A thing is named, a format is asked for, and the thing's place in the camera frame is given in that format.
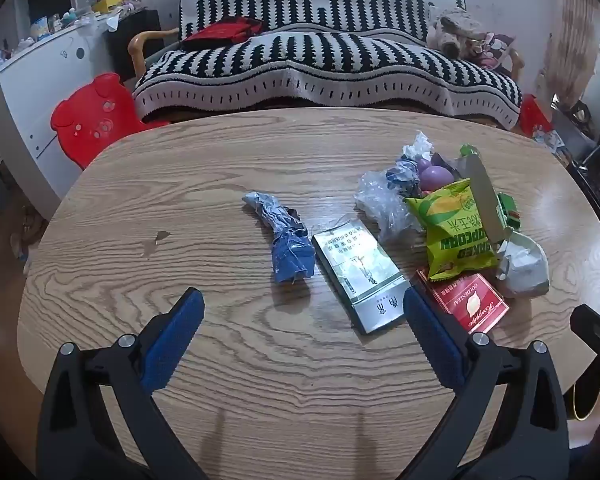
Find silver cigarette pack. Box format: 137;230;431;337
312;226;412;336

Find green yellow popcorn bag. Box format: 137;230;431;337
404;178;502;282

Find blue foil wrapper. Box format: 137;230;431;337
242;191;316;284

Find pink cartoon cushion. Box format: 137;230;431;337
472;32;519;71

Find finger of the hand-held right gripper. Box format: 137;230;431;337
569;304;600;356

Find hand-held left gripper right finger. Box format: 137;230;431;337
402;281;571;480

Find black white striped sofa cover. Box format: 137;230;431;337
131;0;524;130

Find white paper bag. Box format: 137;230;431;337
494;230;551;299

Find black cabinet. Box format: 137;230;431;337
103;9;162;82

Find wooden sofa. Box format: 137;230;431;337
127;27;527;131

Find dark round container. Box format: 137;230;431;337
564;352;600;422

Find red bag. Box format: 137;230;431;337
517;93;554;142

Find dark side furniture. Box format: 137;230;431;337
550;105;600;223

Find red cloth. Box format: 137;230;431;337
180;16;264;52

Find floral curtain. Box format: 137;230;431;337
536;0;600;111

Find crumpled white tissue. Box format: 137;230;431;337
401;130;434;162

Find dark purple foil wrapper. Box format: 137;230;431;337
431;152;462;173

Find white cabinet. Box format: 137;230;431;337
0;19;137;203

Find green cardboard box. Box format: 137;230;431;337
459;144;520;242

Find clear plastic bag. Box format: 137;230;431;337
355;169;427;247

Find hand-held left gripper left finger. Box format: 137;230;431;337
36;287;208;480

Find purple pink plastic toy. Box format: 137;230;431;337
418;157;454;194

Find red bear-shaped plastic chair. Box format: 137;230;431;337
50;72;172;170

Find crumpled blue white wrapper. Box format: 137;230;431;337
384;157;422;195

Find beige plush toy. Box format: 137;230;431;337
426;5;487;59

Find red cigarette pack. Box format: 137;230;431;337
416;267;511;336

